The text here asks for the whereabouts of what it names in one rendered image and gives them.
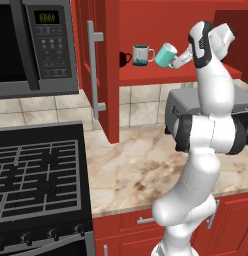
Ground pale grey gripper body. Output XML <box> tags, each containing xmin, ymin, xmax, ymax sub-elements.
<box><xmin>172</xmin><ymin>44</ymin><xmax>195</xmax><ymax>70</ymax></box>

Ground white and teal mug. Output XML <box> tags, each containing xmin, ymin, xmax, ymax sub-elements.
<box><xmin>131</xmin><ymin>44</ymin><xmax>156</xmax><ymax>67</ymax></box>

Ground black mug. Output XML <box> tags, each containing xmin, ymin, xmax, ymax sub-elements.
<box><xmin>119</xmin><ymin>51</ymin><xmax>133</xmax><ymax>69</ymax></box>

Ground red base cabinet door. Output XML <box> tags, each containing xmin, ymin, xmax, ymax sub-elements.
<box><xmin>94</xmin><ymin>227</ymin><xmax>168</xmax><ymax>256</ymax></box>
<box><xmin>190</xmin><ymin>192</ymin><xmax>248</xmax><ymax>256</ymax></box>

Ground grey toaster oven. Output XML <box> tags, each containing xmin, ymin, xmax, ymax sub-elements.
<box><xmin>163</xmin><ymin>87</ymin><xmax>248</xmax><ymax>156</ymax></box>

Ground black microwave oven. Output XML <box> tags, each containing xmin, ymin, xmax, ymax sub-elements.
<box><xmin>0</xmin><ymin>0</ymin><xmax>80</xmax><ymax>100</ymax></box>

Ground red drawer front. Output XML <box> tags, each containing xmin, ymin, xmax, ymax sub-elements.
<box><xmin>119</xmin><ymin>207</ymin><xmax>165</xmax><ymax>233</ymax></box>

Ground black gas stove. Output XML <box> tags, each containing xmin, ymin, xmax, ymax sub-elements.
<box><xmin>0</xmin><ymin>120</ymin><xmax>96</xmax><ymax>256</ymax></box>

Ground red wall cabinet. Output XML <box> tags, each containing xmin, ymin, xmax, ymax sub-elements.
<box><xmin>118</xmin><ymin>0</ymin><xmax>248</xmax><ymax>88</ymax></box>

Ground long grey cabinet door handle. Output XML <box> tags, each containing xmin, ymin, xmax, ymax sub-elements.
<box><xmin>86</xmin><ymin>20</ymin><xmax>107</xmax><ymax>121</ymax></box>

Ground grey drawer handle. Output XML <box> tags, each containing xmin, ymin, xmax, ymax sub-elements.
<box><xmin>136</xmin><ymin>216</ymin><xmax>157</xmax><ymax>226</ymax></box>

